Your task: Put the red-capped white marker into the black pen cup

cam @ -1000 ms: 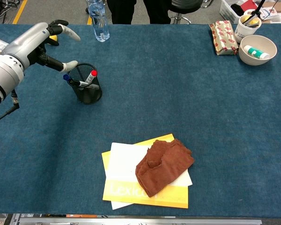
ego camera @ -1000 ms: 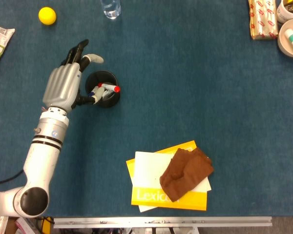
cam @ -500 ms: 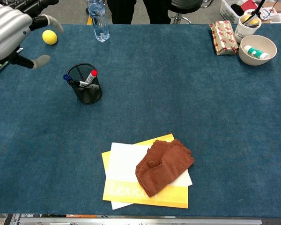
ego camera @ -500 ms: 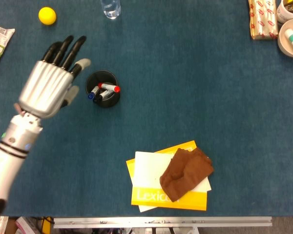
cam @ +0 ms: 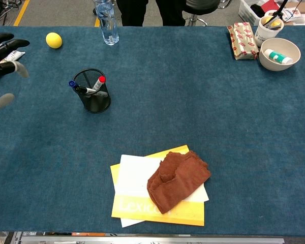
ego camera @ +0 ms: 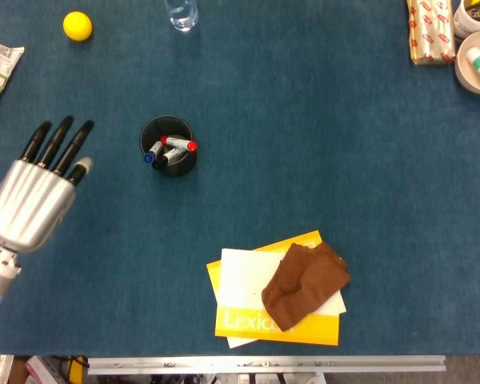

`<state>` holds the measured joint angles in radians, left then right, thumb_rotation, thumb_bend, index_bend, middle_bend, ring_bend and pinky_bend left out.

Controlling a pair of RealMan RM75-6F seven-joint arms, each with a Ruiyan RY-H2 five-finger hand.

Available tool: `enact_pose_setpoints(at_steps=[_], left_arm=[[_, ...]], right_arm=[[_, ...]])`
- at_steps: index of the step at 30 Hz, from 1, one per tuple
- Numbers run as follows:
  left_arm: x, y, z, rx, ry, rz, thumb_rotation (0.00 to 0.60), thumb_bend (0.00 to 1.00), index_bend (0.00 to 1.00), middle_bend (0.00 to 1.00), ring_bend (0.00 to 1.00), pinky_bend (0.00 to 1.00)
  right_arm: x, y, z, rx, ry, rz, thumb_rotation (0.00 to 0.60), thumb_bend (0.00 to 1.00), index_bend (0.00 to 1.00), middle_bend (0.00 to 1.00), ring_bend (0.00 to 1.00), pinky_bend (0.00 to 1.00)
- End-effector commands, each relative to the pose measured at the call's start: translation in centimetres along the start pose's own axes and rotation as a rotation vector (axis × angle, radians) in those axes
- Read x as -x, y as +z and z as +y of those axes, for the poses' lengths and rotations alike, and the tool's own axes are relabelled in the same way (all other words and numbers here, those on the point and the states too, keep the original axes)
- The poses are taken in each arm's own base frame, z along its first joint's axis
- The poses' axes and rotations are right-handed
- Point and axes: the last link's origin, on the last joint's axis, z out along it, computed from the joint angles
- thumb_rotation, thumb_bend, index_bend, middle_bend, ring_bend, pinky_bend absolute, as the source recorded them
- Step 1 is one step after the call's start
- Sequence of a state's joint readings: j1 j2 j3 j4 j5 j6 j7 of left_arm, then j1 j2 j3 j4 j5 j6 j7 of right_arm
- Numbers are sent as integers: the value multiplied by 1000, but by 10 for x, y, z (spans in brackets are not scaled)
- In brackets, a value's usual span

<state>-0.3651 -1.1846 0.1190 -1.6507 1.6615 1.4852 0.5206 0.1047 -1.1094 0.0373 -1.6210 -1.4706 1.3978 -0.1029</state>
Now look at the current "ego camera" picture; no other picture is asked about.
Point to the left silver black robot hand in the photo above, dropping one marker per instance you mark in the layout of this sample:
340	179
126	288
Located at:
28	204

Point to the red capped whiteboard marker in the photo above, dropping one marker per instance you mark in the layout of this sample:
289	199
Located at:
180	142

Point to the black capped marker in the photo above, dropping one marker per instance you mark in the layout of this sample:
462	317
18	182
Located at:
169	156

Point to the black pen cup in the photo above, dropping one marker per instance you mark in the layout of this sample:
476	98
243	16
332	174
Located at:
156	127

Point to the yellow ball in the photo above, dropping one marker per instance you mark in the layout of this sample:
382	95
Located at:
77	26

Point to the white paper sheet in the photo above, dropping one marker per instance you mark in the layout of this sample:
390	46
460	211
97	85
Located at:
244	280

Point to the clear plastic water bottle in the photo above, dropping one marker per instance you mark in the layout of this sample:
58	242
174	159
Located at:
182	16

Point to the blue felt table mat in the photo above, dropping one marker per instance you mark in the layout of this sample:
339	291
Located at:
304	160

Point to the brown folded cloth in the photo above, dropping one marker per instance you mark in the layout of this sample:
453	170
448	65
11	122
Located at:
304	286

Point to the yellow Lexicon book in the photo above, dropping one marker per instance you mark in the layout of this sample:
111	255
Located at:
320	330

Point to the beige red patterned snack pack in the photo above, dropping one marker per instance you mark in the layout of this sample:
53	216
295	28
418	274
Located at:
431	32

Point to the beige bowl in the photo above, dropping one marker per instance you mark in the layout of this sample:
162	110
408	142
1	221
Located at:
470	78

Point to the white paper cup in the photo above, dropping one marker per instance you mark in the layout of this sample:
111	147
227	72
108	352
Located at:
466	26

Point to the aluminium profile rail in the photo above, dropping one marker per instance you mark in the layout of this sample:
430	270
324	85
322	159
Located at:
264	365

